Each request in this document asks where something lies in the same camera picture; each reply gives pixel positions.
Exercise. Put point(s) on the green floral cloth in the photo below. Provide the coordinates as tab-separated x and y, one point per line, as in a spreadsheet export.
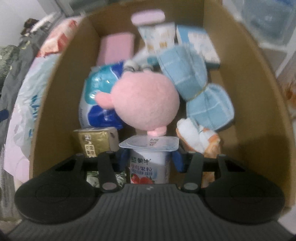
94	179

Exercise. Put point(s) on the blue white paper box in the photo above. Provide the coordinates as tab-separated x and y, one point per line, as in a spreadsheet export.
200	41

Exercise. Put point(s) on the pink plush toy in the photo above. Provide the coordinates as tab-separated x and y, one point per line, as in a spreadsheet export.
147	101

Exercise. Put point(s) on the red wet wipes pack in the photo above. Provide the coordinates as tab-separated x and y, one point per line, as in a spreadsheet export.
60	36

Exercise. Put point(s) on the gold tissue pack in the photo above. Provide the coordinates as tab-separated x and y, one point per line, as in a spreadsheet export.
93	141

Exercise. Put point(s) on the pink sponge block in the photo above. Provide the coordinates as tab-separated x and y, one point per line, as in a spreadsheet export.
115	47

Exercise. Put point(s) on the white yogurt cup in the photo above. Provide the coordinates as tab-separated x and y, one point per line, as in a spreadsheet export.
150	158

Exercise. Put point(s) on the white plastic shopping bag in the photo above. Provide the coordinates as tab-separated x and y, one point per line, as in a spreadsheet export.
28	102

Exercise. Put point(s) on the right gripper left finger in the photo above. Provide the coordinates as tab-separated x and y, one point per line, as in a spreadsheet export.
107	164

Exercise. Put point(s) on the blue checked towel bundle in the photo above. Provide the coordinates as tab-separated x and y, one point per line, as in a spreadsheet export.
208	104

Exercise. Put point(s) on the orange white cloth bundle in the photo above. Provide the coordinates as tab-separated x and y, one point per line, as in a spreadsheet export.
196	138

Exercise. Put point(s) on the green leaf pattern pillow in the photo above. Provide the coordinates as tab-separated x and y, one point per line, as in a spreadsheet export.
9	54

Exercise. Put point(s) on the blue white diaper pack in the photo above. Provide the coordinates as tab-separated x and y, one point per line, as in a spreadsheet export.
95	107

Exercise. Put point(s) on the large blue water bottle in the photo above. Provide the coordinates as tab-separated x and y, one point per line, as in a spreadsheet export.
268	21

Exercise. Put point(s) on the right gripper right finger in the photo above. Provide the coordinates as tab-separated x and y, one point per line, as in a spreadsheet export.
192	166

